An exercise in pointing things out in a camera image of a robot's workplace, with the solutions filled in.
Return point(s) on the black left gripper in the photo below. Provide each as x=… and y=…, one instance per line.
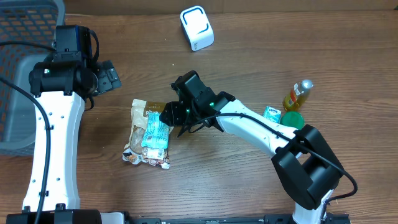
x=107, y=76

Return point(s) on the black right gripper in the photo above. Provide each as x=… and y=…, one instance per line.
x=175, y=109

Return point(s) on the teal wafer packet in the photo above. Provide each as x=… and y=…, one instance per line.
x=156, y=135

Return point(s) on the teal tissue pack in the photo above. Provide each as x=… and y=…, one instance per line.
x=272, y=114

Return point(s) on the brown snack bag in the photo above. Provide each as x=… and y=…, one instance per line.
x=133, y=151

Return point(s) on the green lidded jar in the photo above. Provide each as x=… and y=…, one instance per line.
x=293, y=119

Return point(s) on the yellow dish soap bottle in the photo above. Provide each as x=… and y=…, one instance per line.
x=297, y=96

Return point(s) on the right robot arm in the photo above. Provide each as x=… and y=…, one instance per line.
x=306, y=166

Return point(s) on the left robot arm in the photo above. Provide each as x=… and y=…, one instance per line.
x=59, y=88

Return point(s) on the white barcode scanner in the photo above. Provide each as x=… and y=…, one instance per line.
x=197, y=28

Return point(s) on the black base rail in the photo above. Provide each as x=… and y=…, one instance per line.
x=267, y=219

